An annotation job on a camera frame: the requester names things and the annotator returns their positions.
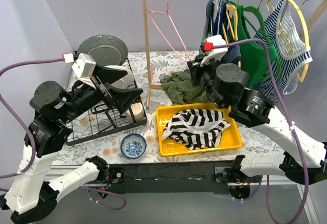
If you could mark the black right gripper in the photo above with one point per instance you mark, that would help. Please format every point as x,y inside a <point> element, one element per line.
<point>195,71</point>

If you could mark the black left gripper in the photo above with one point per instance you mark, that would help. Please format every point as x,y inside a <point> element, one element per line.
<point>102,91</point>

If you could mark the olive green tank top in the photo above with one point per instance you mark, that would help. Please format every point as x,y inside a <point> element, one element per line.
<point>178,86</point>

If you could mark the black white striped tank top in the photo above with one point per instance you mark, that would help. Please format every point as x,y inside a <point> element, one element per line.
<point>196,128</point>

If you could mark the light blue wire hanger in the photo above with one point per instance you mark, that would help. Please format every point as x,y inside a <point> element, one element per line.
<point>215,13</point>

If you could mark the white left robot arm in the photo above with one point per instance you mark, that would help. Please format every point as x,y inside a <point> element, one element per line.
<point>31,198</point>

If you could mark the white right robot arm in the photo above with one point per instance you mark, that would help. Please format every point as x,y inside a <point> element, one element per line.
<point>303,159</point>

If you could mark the yellow plastic hanger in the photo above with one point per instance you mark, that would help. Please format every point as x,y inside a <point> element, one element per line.
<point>232,21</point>

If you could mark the green plastic hanger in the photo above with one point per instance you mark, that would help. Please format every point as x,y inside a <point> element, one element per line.
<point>255,17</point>

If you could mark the wooden yellow curved hanger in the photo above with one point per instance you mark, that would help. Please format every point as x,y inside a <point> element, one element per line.
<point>304,35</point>

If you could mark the navy white striped tank top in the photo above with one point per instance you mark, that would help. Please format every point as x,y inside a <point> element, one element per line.
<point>293,53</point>

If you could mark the white ceramic plate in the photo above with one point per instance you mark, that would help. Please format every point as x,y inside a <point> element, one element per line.
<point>126,80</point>

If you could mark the beige ceramic mug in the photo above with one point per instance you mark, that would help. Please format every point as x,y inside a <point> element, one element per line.
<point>137,112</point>

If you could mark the dark green patterned plate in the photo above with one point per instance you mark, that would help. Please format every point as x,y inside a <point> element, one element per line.
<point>104,49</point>

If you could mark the blue white patterned bowl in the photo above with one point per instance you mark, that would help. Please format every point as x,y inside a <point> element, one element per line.
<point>133,146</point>

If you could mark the yellow plastic tray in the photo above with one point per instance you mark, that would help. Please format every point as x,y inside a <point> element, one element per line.
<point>230,138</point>

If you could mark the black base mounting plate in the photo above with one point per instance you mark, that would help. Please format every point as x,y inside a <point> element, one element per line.
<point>176,177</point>

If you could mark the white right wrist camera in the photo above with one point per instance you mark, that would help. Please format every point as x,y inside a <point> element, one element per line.
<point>211,49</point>

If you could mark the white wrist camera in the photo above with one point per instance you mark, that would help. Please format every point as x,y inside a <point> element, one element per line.
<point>211,49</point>
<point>83,68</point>

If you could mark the black wire dish rack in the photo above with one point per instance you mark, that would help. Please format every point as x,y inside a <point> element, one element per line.
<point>107,124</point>

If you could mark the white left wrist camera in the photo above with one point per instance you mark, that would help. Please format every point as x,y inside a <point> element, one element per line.
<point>83,68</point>

